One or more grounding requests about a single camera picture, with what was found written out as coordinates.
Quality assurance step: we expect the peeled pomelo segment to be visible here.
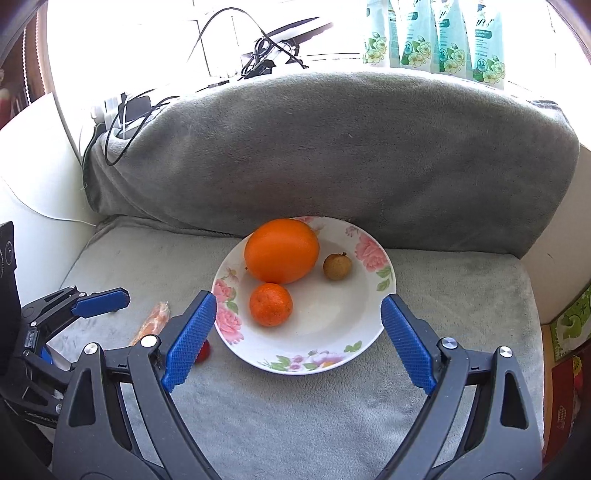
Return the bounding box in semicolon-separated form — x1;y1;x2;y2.
129;302;170;346

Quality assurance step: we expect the large red tomato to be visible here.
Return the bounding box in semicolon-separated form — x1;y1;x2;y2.
194;340;211;364

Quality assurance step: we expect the small mandarin orange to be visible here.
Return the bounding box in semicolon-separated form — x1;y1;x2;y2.
249;283;294;328

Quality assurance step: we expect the brown longan fruit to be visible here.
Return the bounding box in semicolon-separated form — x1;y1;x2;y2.
322;252;353;281

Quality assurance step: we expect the colourful box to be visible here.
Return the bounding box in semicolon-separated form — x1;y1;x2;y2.
542;289;590;464

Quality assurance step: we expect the white sofa armrest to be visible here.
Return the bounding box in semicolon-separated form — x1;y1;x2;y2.
0;94;101;304

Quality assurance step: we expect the grey seat cushion cover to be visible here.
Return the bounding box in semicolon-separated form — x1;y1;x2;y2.
52;222;544;479

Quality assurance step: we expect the white floral plate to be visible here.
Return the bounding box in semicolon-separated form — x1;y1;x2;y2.
211;216;397;376

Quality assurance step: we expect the white power strip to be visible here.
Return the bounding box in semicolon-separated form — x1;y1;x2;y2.
92;92;152;140

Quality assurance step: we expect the large orange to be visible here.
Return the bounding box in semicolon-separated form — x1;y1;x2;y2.
243;218;320;284

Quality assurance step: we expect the grey back cushion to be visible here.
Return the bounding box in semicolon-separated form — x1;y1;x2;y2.
83;70;579;257

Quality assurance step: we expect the white cable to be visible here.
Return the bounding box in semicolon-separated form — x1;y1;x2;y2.
8;188;98;228

